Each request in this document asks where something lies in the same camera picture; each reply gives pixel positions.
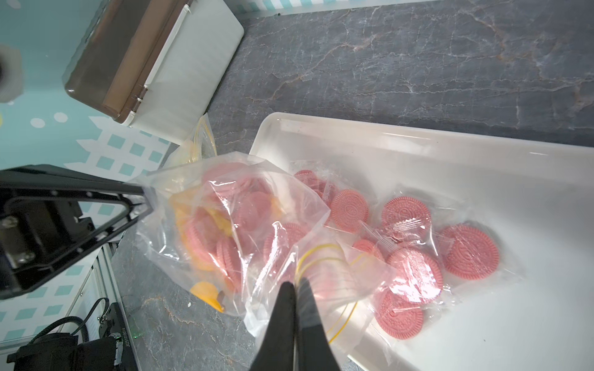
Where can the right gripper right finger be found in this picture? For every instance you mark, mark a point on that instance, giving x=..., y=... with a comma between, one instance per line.
x=312, y=348

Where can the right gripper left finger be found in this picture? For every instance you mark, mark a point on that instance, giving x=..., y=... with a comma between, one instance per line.
x=277, y=349

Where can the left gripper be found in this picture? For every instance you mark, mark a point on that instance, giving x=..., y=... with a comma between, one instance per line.
x=51, y=217

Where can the ziploc bag of cookies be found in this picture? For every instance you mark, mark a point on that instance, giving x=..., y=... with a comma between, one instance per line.
x=232, y=229
x=199, y=145

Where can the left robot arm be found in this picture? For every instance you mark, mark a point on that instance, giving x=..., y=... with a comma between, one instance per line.
x=65, y=344

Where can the white toolbox brown lid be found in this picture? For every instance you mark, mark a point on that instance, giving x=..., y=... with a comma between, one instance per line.
x=154, y=65

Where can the white rectangular tray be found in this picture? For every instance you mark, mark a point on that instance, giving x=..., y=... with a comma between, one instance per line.
x=535, y=197

